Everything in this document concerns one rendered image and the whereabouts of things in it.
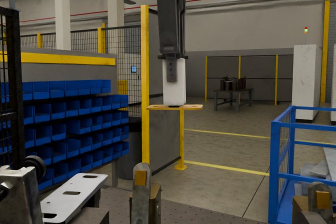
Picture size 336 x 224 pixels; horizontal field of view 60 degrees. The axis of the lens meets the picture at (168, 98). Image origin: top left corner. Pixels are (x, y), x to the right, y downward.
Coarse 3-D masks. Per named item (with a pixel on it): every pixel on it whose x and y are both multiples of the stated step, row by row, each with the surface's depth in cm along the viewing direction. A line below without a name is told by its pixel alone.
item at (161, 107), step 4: (160, 104) 47; (184, 104) 46; (188, 104) 46; (192, 104) 46; (196, 104) 46; (200, 104) 46; (148, 108) 43; (152, 108) 43; (156, 108) 43; (160, 108) 43; (164, 108) 43; (168, 108) 43; (172, 108) 43; (176, 108) 43; (180, 108) 43; (184, 108) 42; (188, 108) 42; (192, 108) 42; (196, 108) 42; (200, 108) 42
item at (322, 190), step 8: (312, 184) 56; (320, 184) 54; (312, 192) 55; (320, 192) 54; (328, 192) 54; (312, 200) 54; (320, 200) 54; (328, 200) 53; (312, 208) 54; (320, 208) 53; (328, 208) 53; (328, 216) 54
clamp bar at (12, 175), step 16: (32, 160) 32; (0, 176) 28; (16, 176) 28; (32, 176) 30; (0, 192) 27; (16, 192) 28; (32, 192) 30; (0, 208) 29; (16, 208) 29; (32, 208) 30
